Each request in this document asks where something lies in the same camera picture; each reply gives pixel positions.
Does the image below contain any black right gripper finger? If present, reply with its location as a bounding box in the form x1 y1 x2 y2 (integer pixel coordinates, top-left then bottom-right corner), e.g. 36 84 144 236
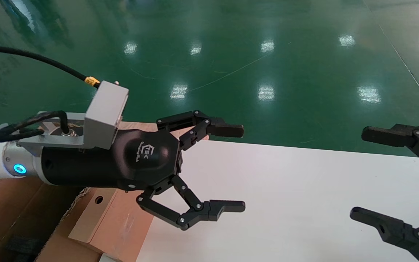
350 206 419 262
361 122 419 175

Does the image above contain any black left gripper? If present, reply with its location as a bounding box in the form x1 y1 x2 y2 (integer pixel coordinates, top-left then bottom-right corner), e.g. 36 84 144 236
40 110 246 231

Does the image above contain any small cardboard box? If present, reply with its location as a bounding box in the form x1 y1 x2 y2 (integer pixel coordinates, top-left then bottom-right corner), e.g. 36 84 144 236
68 122 210 262

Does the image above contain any large open cardboard box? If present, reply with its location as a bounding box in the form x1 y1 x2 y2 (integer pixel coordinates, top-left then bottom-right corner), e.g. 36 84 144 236
0 178 91 262

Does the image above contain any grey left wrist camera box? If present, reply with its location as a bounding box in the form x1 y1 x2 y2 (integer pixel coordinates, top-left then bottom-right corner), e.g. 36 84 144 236
13 80 129 155

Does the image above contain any thick black camera cable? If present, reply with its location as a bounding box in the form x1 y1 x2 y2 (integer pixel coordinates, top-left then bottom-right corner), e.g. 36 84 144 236
0 44 100 88

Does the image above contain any short looped black cable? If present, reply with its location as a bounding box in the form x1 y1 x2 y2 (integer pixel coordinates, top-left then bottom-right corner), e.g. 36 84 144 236
0 110 70 143

